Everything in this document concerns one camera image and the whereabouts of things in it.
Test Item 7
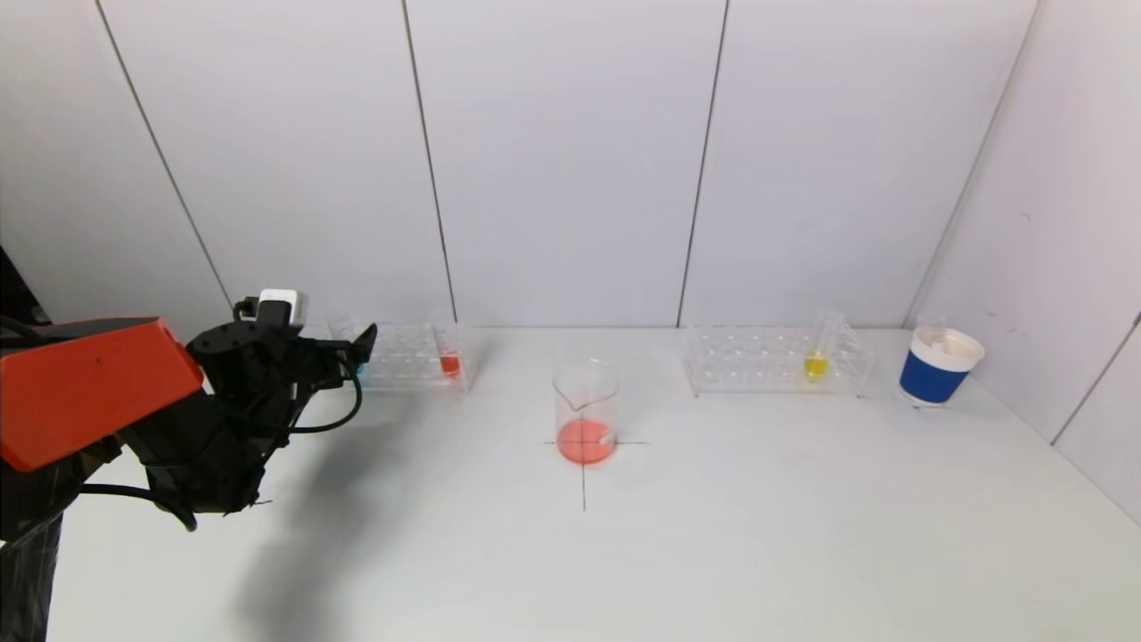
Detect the clear acrylic tube rack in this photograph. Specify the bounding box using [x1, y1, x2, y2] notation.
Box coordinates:
[682, 325, 875, 399]
[325, 322, 480, 394]

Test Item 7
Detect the clear tube, yellow pigment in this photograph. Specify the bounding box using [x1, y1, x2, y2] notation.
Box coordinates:
[801, 309, 844, 384]

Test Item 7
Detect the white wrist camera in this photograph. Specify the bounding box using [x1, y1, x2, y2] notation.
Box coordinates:
[257, 288, 308, 328]

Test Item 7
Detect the clear tube, red pigment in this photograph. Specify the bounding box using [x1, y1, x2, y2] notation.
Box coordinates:
[439, 323, 465, 382]

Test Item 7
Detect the clear glass beaker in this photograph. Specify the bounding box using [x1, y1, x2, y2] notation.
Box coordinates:
[552, 358, 620, 466]

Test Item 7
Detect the blue white paper cup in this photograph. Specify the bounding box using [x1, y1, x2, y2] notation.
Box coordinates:
[899, 326, 985, 408]

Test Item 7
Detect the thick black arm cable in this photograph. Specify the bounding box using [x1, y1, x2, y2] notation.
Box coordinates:
[78, 481, 199, 533]

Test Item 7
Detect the thin black camera cable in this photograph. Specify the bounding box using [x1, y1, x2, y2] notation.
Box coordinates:
[234, 299, 364, 436]

